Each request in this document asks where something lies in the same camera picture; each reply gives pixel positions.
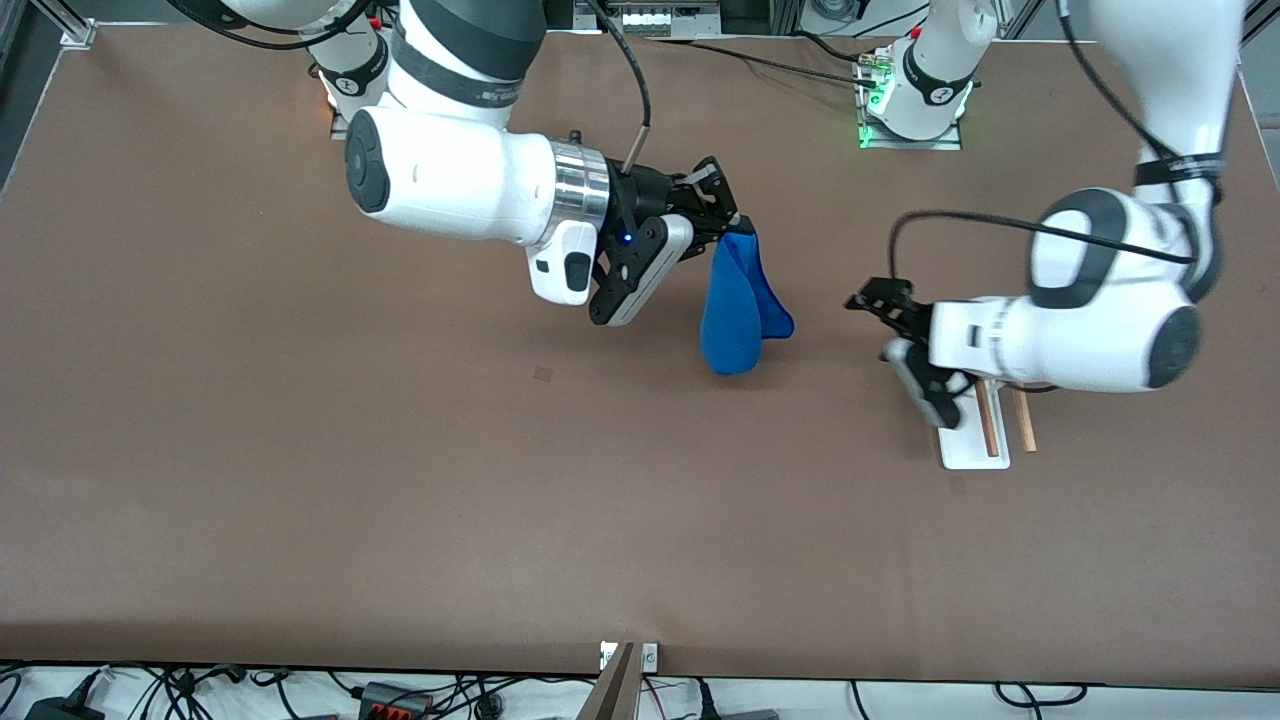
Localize black cable on table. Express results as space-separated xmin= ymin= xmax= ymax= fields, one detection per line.
xmin=645 ymin=35 xmax=881 ymax=89

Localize white electrical box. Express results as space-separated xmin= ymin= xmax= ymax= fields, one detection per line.
xmin=605 ymin=0 xmax=723 ymax=39

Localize white rack with wooden bars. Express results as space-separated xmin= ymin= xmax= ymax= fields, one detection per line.
xmin=935 ymin=380 xmax=1038 ymax=471

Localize blue microfibre towel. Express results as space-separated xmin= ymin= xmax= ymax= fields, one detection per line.
xmin=699 ymin=232 xmax=796 ymax=377

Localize grey camera mount pole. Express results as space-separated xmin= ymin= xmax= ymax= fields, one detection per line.
xmin=577 ymin=643 xmax=642 ymax=720

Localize black looped floor cable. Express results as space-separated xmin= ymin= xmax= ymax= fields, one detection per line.
xmin=993 ymin=682 xmax=1089 ymax=709

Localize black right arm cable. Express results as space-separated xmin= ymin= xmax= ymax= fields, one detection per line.
xmin=165 ymin=0 xmax=653 ymax=173

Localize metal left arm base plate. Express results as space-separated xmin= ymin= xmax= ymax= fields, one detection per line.
xmin=857 ymin=48 xmax=964 ymax=151

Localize black power strip orange switches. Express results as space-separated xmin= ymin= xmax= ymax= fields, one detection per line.
xmin=358 ymin=682 xmax=433 ymax=720

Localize black power adapter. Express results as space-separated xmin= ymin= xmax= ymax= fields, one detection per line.
xmin=22 ymin=698 xmax=106 ymax=720

